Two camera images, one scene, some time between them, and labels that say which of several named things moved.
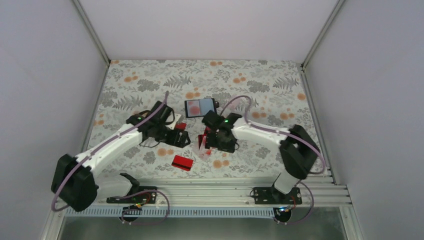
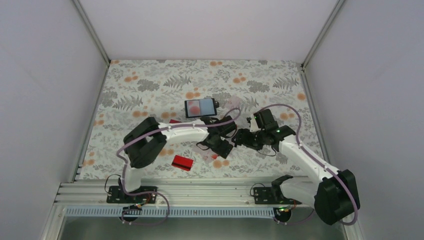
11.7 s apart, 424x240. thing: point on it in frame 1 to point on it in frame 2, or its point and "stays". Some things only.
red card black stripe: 183,163 stays
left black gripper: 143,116 to 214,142
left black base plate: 140,194 stays
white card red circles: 193,108 stays
